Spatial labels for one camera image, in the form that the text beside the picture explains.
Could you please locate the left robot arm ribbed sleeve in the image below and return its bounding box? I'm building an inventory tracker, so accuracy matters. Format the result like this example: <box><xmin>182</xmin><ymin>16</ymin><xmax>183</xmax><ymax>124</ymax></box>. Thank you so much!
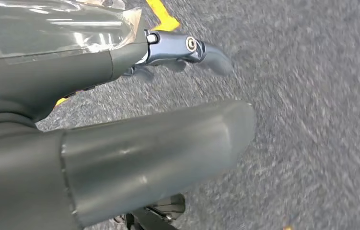
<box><xmin>0</xmin><ymin>113</ymin><xmax>39</xmax><ymax>137</ymax></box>

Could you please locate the black robot foot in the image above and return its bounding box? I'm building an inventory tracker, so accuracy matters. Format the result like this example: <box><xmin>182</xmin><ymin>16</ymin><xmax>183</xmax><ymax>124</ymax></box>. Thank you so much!
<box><xmin>113</xmin><ymin>194</ymin><xmax>187</xmax><ymax>230</ymax></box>

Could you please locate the yellow floor tape square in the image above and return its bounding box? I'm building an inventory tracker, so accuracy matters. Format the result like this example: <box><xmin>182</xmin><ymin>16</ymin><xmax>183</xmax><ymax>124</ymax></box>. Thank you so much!
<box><xmin>54</xmin><ymin>0</ymin><xmax>181</xmax><ymax>108</ymax></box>

